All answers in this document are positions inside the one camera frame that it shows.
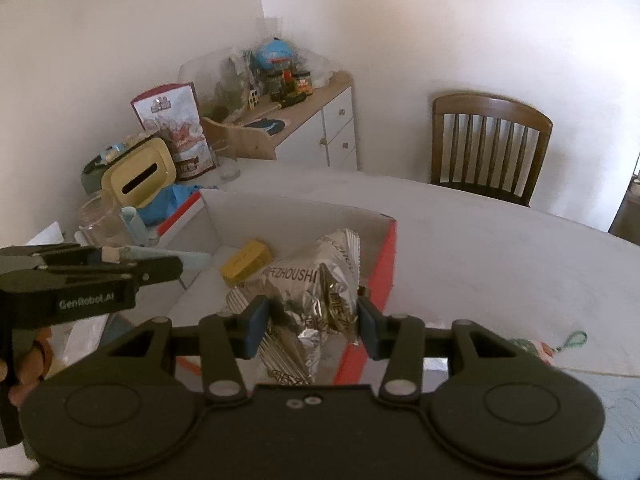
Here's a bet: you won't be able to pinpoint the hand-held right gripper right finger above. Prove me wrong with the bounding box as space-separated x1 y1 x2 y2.
356 297 532 403

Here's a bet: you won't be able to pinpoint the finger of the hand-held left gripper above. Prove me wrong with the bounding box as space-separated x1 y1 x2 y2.
34 256 184 289
0 243 124 267

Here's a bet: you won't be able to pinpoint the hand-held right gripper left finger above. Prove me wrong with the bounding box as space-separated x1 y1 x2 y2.
102 294 271 403

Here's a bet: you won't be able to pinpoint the red cardboard box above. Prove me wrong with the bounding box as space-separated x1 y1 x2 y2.
157 190 398 386

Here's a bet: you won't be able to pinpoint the small yellow box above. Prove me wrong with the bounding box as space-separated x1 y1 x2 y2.
220 240 273 288

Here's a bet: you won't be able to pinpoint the silver foil snack bag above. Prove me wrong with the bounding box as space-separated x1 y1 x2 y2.
225 228 363 386

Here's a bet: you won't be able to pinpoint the green plush toy with cord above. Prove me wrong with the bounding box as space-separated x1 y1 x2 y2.
507 330 589 364

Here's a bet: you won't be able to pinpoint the person's left hand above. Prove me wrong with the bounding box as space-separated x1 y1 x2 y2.
0 327 54 407

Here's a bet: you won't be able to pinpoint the white paper sheets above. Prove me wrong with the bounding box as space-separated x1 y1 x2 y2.
20 221 66 249

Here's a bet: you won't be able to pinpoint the white paper towel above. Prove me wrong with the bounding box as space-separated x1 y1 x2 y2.
50 312 118 376

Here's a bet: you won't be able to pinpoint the pale green flat object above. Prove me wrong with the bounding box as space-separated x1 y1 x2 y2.
122 245 212 267

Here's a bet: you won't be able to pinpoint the clear plastic jar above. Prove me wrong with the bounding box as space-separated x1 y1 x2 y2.
76 191 128 248

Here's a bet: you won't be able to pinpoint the blue plastic bag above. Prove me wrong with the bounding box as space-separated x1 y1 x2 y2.
136 182 221 226

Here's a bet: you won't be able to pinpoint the dark green container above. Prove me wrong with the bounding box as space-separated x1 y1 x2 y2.
80 152 119 196

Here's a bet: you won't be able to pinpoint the yellow tissue box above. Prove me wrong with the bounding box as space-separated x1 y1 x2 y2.
100 137 178 209

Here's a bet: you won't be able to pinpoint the clear drinking glass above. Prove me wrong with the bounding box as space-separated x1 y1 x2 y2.
210 140 242 184

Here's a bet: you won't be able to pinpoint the red and white food bag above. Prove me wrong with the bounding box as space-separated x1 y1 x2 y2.
130 81 219 182

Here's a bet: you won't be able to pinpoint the wooden tray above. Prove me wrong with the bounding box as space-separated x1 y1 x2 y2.
201 112 293 161

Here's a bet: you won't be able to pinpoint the clear plastic container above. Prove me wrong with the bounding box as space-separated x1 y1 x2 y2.
179 50 252 122

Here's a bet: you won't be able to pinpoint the white wood-topped sideboard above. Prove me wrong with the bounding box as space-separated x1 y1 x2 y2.
202 71 360 171

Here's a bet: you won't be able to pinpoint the blue snack packet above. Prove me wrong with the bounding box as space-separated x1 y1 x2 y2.
252 37 297 74

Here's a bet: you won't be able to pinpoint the brown wooden slatted chair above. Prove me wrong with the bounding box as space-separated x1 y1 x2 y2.
430 91 553 208

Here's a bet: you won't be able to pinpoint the clear plastic bags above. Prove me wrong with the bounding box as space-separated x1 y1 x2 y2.
295 50 337 86

